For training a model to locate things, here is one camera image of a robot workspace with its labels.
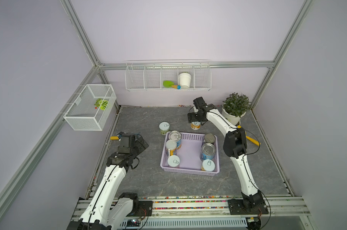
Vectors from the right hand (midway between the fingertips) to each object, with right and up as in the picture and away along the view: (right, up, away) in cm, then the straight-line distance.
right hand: (194, 117), depth 104 cm
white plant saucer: (+35, -5, +4) cm, 35 cm away
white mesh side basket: (-62, +4, -22) cm, 66 cm away
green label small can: (-22, -7, -3) cm, 23 cm away
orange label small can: (+1, -6, -2) cm, 6 cm away
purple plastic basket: (-4, -24, -10) cm, 27 cm away
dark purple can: (+8, -13, -15) cm, 22 cm away
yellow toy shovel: (+41, -17, -7) cm, 45 cm away
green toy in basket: (-54, +6, -23) cm, 60 cm away
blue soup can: (-13, -12, -13) cm, 22 cm away
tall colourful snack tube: (-16, -17, -21) cm, 31 cm away
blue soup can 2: (+6, -21, -21) cm, 30 cm away
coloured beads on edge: (-5, -45, -25) cm, 52 cm away
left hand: (-33, -17, -24) cm, 44 cm away
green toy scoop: (-20, +24, -3) cm, 31 cm away
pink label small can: (-14, -27, -20) cm, 36 cm away
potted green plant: (+26, +7, -9) cm, 29 cm away
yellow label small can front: (+6, -28, -22) cm, 36 cm away
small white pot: (-8, +24, -11) cm, 28 cm away
